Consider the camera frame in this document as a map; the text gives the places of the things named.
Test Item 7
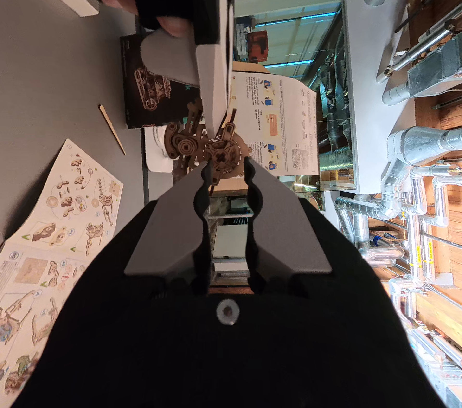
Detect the thin wooden stick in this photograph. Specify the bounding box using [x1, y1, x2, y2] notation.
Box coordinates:
[98, 104, 127, 156]

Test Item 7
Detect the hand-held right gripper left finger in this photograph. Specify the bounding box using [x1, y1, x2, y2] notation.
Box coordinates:
[124, 161, 214, 295]

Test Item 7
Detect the brown wooden mechanical model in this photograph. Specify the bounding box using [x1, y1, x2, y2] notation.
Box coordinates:
[164, 99, 253, 195]

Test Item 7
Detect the white board stand base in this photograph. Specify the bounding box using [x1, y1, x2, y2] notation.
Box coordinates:
[144, 124, 174, 173]

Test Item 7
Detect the printed instruction sheet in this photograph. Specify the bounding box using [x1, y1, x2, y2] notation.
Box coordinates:
[229, 71, 320, 177]

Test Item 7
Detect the silver ceiling air duct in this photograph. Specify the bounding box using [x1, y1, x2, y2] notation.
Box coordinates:
[375, 32, 462, 107]

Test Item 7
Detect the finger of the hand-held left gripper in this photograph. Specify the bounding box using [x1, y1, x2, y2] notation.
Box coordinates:
[218, 0, 237, 107]
[140, 29, 231, 138]

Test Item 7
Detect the black model kit box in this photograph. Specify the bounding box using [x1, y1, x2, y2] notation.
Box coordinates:
[120, 34, 203, 129]

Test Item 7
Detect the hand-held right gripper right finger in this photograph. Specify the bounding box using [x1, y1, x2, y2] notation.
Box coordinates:
[243, 156, 333, 295]

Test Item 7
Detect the red storage crate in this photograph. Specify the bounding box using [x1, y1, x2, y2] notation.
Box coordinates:
[247, 31, 268, 64]

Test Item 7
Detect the illustrated assembly leaflet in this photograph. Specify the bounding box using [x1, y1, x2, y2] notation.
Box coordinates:
[0, 138, 124, 407]

